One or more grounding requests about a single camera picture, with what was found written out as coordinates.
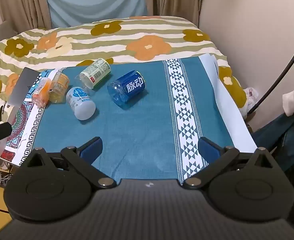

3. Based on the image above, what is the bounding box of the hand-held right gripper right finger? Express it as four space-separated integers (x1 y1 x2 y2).
181 137 275 190

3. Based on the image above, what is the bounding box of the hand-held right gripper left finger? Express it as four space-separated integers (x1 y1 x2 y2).
20 137 117 189

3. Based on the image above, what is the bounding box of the mandala print mat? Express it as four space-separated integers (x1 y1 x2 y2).
0 68 70 167

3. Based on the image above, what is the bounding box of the teal patterned tablecloth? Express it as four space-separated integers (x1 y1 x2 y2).
32 56 235 183

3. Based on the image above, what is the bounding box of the silver laptop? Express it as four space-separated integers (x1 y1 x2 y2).
0 67 43 159

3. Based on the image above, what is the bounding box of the white blue-label bottle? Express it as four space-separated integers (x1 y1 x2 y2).
66 87 96 121

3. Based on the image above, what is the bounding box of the orange drink bottle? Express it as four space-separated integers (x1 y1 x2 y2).
32 77 52 107

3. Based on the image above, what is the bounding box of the white plastic bag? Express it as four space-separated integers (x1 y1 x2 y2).
238 87 260 117

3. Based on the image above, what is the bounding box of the person's jeans leg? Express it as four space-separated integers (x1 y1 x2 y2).
251 106 294 172

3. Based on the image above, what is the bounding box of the blue drink bottle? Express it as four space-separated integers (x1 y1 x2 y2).
107 70 146 110

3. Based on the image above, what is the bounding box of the floral striped blanket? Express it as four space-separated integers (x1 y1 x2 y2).
0 16 248 128

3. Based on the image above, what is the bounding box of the light blue curtain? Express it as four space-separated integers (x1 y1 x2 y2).
44 0 148 29

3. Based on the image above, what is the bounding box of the black cable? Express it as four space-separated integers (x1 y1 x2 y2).
248 38 294 113

